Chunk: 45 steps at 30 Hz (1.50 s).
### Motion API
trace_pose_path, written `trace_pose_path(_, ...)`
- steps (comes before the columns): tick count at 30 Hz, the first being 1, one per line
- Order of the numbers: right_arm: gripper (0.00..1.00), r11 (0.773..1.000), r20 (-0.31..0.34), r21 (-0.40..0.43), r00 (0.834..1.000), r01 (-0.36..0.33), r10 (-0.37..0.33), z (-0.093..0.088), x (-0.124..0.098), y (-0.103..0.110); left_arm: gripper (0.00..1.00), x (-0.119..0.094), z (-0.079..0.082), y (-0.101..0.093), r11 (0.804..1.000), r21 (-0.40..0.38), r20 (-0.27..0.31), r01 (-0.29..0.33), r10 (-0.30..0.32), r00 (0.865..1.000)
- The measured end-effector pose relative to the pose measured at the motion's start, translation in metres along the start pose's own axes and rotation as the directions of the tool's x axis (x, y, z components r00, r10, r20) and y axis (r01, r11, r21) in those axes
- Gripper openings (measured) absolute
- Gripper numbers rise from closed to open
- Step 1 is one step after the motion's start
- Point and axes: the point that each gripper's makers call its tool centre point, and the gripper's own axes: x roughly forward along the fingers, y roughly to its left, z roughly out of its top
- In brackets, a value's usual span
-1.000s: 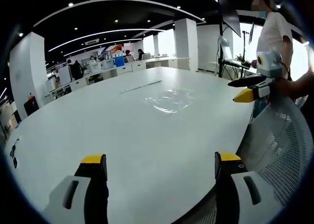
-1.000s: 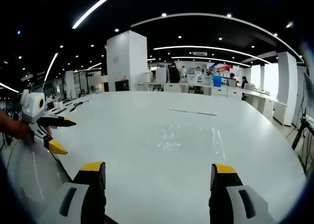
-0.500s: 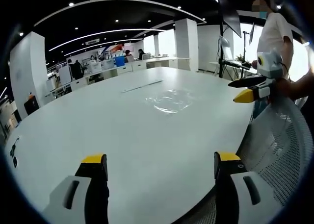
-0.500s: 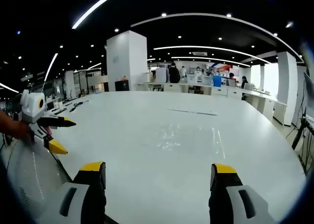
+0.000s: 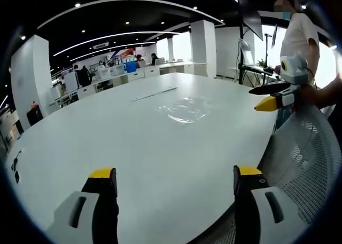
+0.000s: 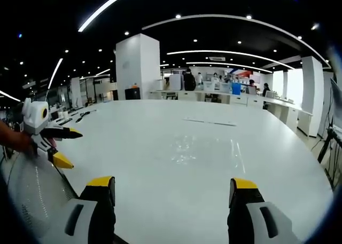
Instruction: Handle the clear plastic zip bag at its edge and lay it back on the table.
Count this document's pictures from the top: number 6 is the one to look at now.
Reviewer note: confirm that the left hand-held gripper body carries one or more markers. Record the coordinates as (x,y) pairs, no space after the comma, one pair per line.
(34,118)

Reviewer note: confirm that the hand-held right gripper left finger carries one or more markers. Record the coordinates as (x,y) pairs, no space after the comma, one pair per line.
(80,222)

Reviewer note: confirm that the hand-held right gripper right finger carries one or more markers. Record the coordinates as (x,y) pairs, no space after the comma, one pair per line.
(267,222)

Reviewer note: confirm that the dotted clear food packaging bag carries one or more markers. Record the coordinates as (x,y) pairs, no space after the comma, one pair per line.
(34,190)

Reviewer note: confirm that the plain clear food packaging bag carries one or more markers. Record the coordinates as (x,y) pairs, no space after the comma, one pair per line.
(203,150)

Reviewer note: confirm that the person's left hand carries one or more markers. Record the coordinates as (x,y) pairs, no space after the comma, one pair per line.
(24,142)

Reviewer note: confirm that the black hand tool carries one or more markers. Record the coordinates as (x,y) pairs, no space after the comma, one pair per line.
(65,122)
(85,116)

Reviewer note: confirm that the black box with orange top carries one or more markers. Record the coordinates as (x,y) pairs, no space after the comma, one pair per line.
(132,93)

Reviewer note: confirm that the black tripod stand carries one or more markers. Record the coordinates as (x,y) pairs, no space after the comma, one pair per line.
(330,148)

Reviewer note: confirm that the white square pillar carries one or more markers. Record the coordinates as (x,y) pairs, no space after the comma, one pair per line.
(137,67)

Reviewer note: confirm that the long white counter desk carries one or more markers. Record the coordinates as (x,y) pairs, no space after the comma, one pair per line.
(240,100)

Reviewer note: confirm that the long ceiling light strip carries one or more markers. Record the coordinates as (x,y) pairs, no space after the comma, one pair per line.
(107,7)

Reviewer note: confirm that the white pillar by window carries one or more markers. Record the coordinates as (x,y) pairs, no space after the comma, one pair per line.
(311,94)

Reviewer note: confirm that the blue box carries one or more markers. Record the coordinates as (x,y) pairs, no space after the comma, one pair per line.
(236,89)

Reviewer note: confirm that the curved white ceiling beam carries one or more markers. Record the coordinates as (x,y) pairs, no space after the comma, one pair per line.
(240,25)

